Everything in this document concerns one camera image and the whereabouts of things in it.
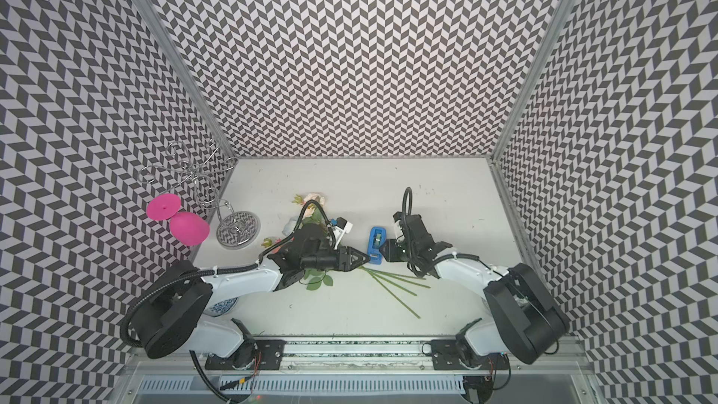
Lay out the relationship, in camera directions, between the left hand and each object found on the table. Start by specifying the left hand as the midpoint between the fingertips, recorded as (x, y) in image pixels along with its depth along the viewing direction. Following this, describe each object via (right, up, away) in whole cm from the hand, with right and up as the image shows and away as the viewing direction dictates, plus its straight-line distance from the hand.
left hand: (365, 262), depth 79 cm
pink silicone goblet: (-48, +11, -5) cm, 49 cm away
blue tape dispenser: (+3, +5, +11) cm, 12 cm away
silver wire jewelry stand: (-64, +30, +27) cm, 75 cm away
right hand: (+6, 0, +8) cm, 10 cm away
